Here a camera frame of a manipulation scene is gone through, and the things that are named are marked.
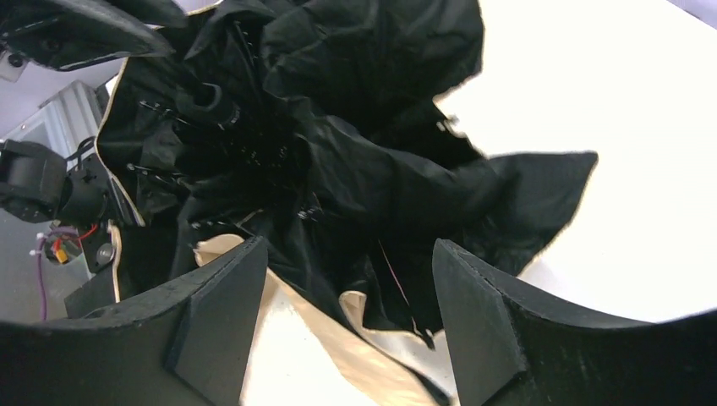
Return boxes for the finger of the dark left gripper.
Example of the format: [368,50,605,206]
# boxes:
[1,0,188,71]

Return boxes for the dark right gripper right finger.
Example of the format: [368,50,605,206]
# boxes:
[433,239,716,405]

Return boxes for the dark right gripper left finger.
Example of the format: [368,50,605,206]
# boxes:
[1,238,267,405]

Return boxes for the beige folding umbrella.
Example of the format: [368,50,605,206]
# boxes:
[97,1,598,405]

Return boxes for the aluminium rail frame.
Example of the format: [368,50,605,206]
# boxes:
[1,81,109,157]

